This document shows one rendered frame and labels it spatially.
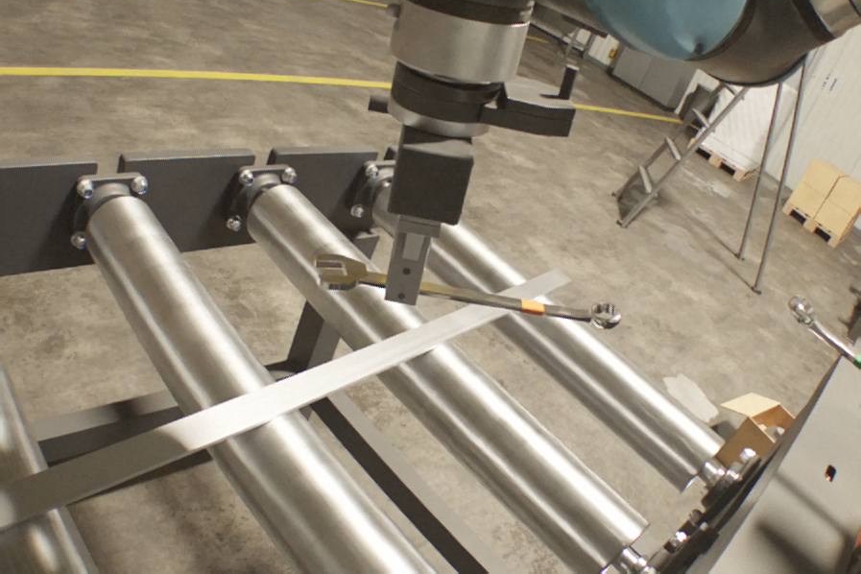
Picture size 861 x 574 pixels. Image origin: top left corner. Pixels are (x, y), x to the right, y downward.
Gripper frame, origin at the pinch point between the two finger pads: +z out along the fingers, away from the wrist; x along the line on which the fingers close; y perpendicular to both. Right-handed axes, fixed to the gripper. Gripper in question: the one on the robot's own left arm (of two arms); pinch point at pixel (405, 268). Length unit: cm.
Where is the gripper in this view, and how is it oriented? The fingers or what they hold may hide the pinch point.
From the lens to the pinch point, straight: 54.8
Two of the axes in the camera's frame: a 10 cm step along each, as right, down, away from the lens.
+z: -2.0, 8.4, 5.1
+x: -0.2, 5.2, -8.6
